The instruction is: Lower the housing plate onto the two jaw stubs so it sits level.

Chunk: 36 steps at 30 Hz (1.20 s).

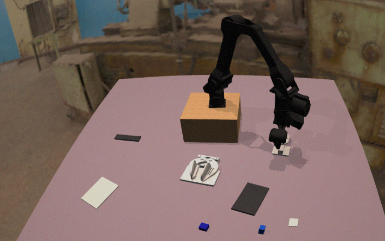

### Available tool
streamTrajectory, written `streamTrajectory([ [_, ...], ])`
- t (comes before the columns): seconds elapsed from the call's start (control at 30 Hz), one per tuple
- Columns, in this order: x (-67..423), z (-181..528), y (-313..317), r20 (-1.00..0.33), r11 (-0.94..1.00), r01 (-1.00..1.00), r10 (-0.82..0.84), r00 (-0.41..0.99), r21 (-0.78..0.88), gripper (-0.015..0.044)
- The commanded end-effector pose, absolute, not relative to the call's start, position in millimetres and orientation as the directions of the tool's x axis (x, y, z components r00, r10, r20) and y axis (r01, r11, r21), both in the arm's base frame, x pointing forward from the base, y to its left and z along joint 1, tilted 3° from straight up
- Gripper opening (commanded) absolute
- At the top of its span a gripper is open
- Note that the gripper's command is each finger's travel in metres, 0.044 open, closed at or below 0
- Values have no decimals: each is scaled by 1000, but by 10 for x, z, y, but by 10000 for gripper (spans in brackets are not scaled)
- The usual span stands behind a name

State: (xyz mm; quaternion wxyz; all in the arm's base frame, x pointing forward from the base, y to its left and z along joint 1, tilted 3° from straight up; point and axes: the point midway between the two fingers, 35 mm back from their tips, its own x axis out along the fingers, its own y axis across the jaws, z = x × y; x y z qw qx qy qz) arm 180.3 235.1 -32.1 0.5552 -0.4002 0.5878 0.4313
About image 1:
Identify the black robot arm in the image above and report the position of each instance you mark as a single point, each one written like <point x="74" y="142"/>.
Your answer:
<point x="282" y="78"/>

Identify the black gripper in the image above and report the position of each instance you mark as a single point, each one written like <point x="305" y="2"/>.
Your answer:
<point x="279" y="136"/>

